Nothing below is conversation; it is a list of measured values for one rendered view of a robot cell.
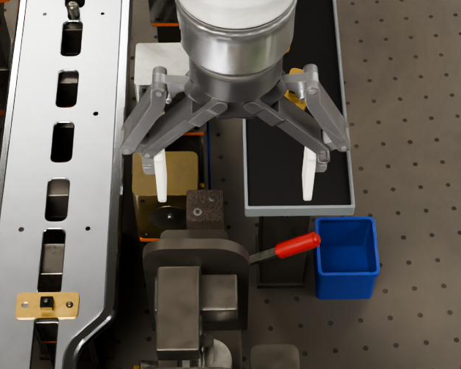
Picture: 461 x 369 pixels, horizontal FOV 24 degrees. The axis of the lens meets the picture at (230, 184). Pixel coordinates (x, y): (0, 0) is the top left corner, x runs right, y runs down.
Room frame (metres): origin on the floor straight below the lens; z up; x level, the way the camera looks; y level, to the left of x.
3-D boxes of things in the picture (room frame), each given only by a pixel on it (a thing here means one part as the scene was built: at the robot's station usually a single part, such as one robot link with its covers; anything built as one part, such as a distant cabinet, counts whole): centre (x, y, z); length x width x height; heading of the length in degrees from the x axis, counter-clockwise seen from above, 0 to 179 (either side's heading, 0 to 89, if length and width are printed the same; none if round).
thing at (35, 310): (0.66, 0.25, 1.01); 0.08 x 0.04 x 0.01; 91
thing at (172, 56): (0.99, 0.07, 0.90); 0.13 x 0.08 x 0.41; 91
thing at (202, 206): (0.76, 0.03, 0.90); 0.05 x 0.05 x 0.40; 1
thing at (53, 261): (0.74, 0.25, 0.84); 0.12 x 0.05 x 0.29; 91
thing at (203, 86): (0.55, 0.00, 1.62); 0.08 x 0.07 x 0.09; 91
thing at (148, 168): (0.55, 0.08, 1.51); 0.03 x 0.01 x 0.05; 91
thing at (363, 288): (0.87, -0.19, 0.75); 0.11 x 0.10 x 0.09; 1
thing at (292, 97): (0.89, -0.09, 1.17); 0.08 x 0.04 x 0.01; 161
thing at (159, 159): (0.55, 0.06, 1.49); 0.03 x 0.01 x 0.07; 1
